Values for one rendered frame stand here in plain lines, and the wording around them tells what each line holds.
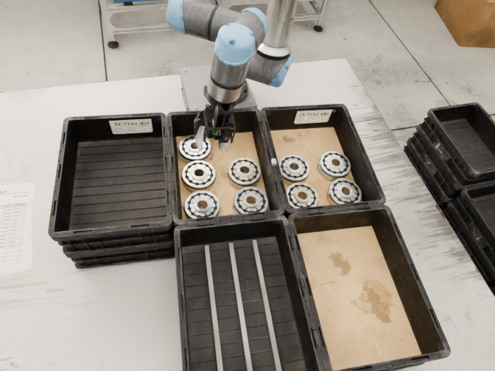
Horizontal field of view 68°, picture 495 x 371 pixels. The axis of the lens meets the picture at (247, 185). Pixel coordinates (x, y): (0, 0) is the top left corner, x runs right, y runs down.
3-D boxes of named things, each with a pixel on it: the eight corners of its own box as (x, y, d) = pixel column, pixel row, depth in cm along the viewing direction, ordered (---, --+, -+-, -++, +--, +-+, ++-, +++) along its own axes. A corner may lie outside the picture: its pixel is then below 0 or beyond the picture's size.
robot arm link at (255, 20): (226, -4, 82) (208, 18, 75) (273, 9, 81) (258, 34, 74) (223, 29, 88) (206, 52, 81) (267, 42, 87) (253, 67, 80)
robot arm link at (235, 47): (263, 29, 73) (250, 51, 68) (250, 73, 82) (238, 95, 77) (227, 14, 73) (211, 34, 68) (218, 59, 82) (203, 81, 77)
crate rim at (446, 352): (284, 218, 100) (286, 213, 98) (384, 207, 105) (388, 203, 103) (325, 380, 79) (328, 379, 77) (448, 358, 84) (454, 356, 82)
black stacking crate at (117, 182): (76, 143, 119) (65, 118, 109) (168, 137, 124) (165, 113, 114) (63, 256, 98) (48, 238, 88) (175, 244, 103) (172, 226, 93)
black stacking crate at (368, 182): (255, 132, 129) (260, 109, 120) (334, 127, 134) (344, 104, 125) (279, 232, 108) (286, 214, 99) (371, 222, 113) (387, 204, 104)
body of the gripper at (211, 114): (202, 144, 88) (209, 108, 79) (199, 118, 93) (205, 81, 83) (233, 145, 91) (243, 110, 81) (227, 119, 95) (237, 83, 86)
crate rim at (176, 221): (166, 117, 116) (166, 111, 114) (258, 112, 121) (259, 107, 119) (174, 230, 95) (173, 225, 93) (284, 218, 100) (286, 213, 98)
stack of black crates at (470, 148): (388, 163, 215) (427, 108, 177) (432, 156, 221) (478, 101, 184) (423, 223, 194) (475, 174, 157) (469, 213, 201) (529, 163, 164)
